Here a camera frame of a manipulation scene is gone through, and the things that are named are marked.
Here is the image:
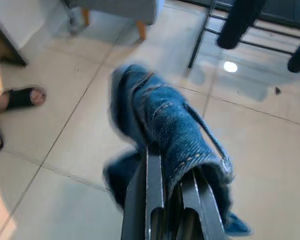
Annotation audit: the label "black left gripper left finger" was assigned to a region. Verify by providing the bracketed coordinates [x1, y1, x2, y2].
[121, 144, 166, 240]

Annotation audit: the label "grey ottoman wooden legs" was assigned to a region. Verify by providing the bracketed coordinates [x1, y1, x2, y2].
[62, 0, 166, 41]

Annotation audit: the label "long black garment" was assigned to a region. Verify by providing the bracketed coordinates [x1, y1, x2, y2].
[215, 0, 261, 50]

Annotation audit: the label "black metal clothes rack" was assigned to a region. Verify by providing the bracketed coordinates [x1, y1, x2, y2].
[187, 0, 300, 70]

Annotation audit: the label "blue denim garment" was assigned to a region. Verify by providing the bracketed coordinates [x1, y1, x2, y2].
[103, 63, 252, 237]

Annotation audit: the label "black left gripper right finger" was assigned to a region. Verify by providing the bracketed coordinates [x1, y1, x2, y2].
[181, 169, 226, 240]

